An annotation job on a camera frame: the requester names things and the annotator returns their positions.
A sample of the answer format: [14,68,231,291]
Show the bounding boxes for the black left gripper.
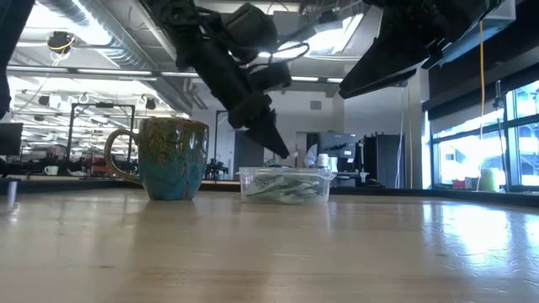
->
[227,62,293,161]

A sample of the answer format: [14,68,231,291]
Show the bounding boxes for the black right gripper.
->
[338,0,504,100]

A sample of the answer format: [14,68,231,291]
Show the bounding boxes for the white printed sweetener packet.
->
[252,184,328,199]
[248,174,298,189]

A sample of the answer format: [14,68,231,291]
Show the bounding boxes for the person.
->
[303,143,321,169]

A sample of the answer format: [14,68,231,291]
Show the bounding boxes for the small black robot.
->
[205,156,230,182]

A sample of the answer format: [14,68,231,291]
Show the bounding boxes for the black computer monitor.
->
[0,122,24,157]
[317,131,358,173]

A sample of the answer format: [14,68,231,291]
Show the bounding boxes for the clear plastic container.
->
[236,166,337,206]

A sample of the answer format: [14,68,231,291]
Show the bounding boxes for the black cabinet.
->
[363,133,406,190]

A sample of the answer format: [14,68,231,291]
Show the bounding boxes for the green-blue glazed ceramic mug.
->
[103,116,211,202]

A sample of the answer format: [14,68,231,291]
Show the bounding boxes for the yellow-green cylinder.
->
[479,167,501,193]

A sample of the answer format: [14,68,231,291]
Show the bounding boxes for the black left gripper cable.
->
[252,40,312,72]

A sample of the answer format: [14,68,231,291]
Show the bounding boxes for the black metal rig frame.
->
[66,102,136,172]

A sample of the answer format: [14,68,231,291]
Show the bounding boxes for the hanging cable reel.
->
[45,30,77,56]

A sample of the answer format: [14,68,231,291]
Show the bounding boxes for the silver metal post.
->
[5,179,19,211]

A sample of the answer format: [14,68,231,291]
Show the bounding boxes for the black overhead frame post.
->
[0,0,35,120]

